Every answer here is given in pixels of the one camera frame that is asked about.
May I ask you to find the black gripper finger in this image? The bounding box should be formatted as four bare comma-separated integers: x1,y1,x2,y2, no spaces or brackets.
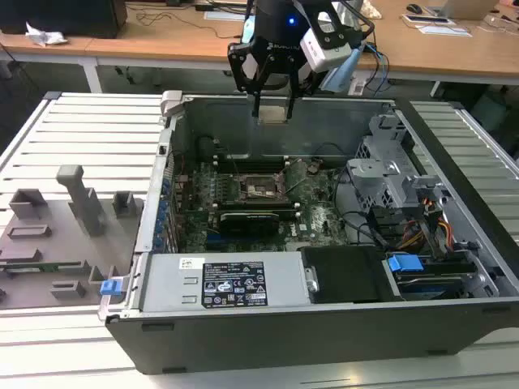
285,53,311,122
225,36,271,119

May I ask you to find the silver-topped CPU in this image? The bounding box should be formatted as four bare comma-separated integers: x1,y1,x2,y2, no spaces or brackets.
259,105,290,123

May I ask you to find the metal socket cover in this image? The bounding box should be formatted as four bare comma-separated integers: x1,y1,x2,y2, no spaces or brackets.
277,159,311,195

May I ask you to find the wire locking lever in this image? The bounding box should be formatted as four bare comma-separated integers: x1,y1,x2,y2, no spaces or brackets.
285,176,307,195
229,156,245,182

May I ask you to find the black RAM slot bank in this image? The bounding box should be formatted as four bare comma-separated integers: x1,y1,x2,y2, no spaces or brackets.
212,156,290,172
208,201,301,216

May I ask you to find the CPU socket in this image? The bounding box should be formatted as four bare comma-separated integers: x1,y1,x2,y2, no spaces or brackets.
237,173,291,204

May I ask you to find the metal drive cage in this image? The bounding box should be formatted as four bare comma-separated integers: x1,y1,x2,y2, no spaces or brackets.
346,114,451,212

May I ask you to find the green motherboard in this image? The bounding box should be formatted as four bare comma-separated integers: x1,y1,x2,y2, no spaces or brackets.
172,156,354,252

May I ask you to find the low-profile graphics card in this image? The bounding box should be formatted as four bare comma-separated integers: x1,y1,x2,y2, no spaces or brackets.
218,211,281,237

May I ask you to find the white paper sheet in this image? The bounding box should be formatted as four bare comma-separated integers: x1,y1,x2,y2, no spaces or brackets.
417,23,474,38

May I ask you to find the silver laptop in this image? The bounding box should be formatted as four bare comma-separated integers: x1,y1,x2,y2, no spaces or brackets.
440,0,500,20

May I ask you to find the black computer tower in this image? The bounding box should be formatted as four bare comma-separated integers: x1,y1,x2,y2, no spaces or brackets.
0,0,129,41

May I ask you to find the crumpled white paper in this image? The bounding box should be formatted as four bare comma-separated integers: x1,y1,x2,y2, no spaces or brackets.
24,22,68,46

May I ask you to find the black plastic shroud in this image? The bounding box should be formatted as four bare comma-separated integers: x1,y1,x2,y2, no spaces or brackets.
302,246,392,305

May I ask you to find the blue disk carrier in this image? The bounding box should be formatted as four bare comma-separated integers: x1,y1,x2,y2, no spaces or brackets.
387,253,478,301

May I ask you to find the grey power supply unit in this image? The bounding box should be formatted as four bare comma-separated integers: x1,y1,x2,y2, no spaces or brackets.
139,250,309,313

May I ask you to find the blue case latch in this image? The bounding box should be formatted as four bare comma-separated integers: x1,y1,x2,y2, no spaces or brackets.
99,279,122,297

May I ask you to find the grey parts rack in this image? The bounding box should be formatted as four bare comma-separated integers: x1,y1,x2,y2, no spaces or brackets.
0,164,147,311

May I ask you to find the green RAM stick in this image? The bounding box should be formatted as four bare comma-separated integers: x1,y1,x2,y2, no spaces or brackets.
0,261,82,271

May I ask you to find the black and grey PC case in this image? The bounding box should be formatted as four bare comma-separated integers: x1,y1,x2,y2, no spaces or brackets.
98,89,519,376

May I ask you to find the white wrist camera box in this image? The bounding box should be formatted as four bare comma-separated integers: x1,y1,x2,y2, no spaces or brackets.
300,11,353,73

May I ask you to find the yellow and red wire bundle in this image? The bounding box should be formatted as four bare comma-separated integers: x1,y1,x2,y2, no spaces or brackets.
399,198,453,252

